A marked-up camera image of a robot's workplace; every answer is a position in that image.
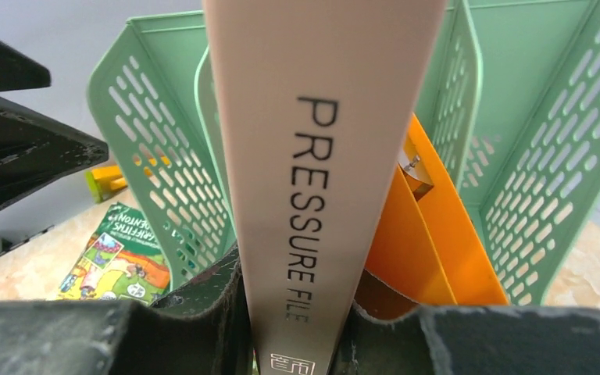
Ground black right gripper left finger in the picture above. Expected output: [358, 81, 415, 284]
[0, 247, 252, 374]

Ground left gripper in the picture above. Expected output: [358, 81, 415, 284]
[0, 41, 109, 211]

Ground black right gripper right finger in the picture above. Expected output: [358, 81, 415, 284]
[330, 300, 600, 374]

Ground green file rack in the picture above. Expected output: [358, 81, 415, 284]
[87, 1, 600, 305]

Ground beige pressure file folder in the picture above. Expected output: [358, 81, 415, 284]
[203, 1, 446, 374]

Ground orange file folder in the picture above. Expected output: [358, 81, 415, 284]
[355, 116, 509, 320]

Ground green children's book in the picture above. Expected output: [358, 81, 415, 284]
[56, 202, 170, 305]

